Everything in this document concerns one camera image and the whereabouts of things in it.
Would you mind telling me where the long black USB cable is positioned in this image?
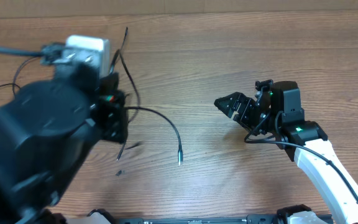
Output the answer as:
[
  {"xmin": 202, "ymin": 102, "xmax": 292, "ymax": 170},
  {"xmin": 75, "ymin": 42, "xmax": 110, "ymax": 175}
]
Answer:
[{"xmin": 124, "ymin": 106, "xmax": 184, "ymax": 167}]

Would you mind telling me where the short black USB cable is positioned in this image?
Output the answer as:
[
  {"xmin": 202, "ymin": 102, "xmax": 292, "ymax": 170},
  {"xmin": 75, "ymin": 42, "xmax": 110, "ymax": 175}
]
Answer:
[{"xmin": 109, "ymin": 49, "xmax": 142, "ymax": 162}]

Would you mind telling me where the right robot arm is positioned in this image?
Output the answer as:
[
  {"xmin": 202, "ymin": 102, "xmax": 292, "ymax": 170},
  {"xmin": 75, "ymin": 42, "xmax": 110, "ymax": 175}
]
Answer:
[{"xmin": 214, "ymin": 80, "xmax": 358, "ymax": 223}]

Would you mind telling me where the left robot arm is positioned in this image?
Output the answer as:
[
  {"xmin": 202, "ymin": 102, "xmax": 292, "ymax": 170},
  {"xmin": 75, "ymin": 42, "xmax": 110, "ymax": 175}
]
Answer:
[{"xmin": 0, "ymin": 65, "xmax": 128, "ymax": 223}]

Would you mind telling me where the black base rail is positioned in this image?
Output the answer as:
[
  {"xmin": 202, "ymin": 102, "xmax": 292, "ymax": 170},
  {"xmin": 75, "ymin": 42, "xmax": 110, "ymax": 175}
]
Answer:
[{"xmin": 115, "ymin": 214, "xmax": 283, "ymax": 224}]

